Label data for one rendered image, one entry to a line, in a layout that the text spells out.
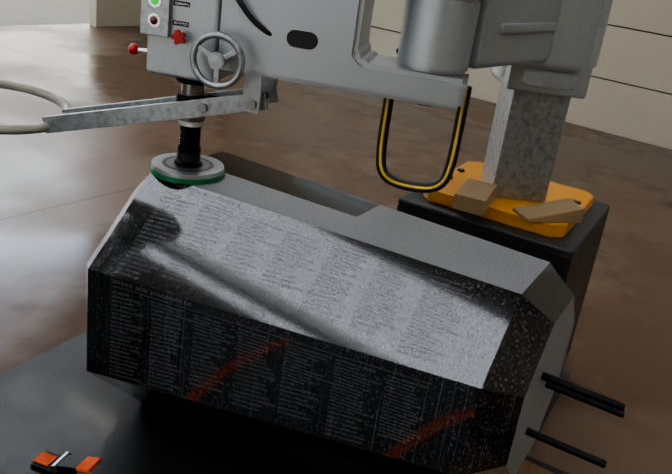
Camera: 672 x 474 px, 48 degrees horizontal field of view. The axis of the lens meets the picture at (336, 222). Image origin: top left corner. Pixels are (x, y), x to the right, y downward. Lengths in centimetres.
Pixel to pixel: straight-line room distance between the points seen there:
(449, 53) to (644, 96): 591
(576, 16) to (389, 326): 115
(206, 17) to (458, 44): 66
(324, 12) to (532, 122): 89
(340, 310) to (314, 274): 13
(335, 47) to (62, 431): 143
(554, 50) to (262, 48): 92
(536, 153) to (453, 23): 78
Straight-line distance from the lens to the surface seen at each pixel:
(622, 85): 787
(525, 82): 251
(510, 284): 188
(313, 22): 201
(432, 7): 197
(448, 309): 185
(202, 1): 209
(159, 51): 215
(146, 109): 225
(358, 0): 199
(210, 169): 227
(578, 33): 249
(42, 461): 245
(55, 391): 274
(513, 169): 262
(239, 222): 209
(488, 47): 213
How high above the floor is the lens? 157
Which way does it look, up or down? 21 degrees down
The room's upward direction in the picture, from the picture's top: 8 degrees clockwise
